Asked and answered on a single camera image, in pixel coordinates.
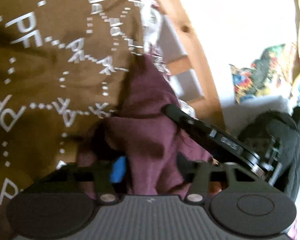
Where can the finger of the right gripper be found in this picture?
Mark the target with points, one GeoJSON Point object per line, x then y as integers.
{"type": "Point", "coordinates": [222, 146]}

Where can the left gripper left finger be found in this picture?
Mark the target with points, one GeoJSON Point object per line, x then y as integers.
{"type": "Point", "coordinates": [105, 177]}

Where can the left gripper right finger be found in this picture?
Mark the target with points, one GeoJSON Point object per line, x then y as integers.
{"type": "Point", "coordinates": [207, 180]}

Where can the maroon sweater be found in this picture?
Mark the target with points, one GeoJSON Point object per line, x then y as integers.
{"type": "Point", "coordinates": [149, 141]}

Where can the brown PF patterned blanket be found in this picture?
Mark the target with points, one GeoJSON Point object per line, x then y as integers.
{"type": "Point", "coordinates": [62, 63]}

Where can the white floral bed sheet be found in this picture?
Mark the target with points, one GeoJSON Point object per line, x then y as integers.
{"type": "Point", "coordinates": [153, 24]}

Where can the wooden bed frame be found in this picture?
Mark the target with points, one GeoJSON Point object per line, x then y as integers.
{"type": "Point", "coordinates": [207, 106]}

